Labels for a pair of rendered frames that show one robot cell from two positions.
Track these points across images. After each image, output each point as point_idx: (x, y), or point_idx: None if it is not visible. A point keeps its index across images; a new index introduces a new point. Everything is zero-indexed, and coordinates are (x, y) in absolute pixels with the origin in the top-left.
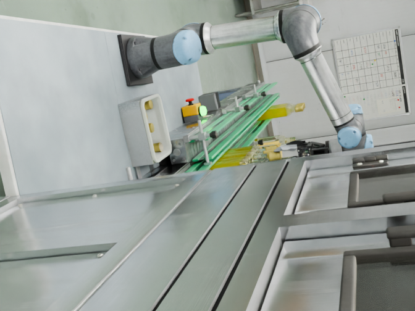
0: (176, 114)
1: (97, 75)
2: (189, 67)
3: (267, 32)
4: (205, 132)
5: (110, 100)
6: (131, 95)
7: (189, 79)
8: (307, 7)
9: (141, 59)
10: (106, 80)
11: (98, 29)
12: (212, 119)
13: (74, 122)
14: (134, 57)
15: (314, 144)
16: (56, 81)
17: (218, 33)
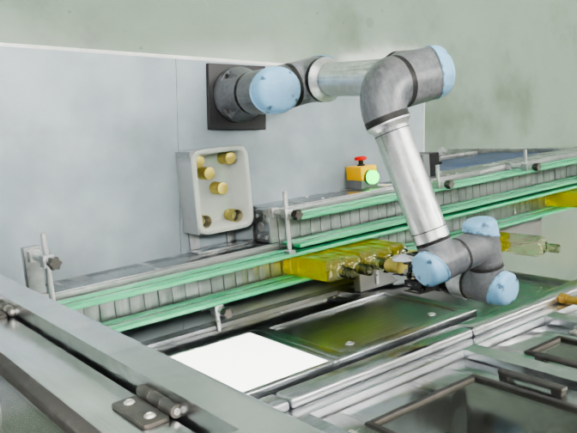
0: (329, 174)
1: (139, 113)
2: None
3: None
4: (291, 210)
5: (160, 146)
6: (215, 143)
7: None
8: (423, 51)
9: (225, 98)
10: (159, 120)
11: (164, 55)
12: (378, 192)
13: (68, 166)
14: (219, 94)
15: None
16: (46, 116)
17: (325, 74)
